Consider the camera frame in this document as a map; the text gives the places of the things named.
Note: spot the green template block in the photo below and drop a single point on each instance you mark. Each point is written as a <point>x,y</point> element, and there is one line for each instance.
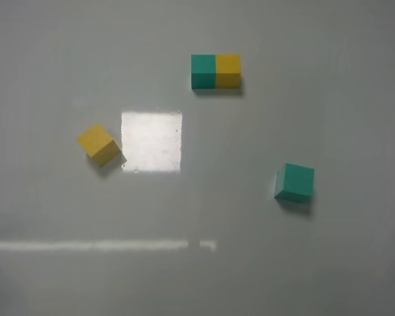
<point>203,72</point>

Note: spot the yellow template block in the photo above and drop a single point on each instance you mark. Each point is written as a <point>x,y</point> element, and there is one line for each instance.
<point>228,71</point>

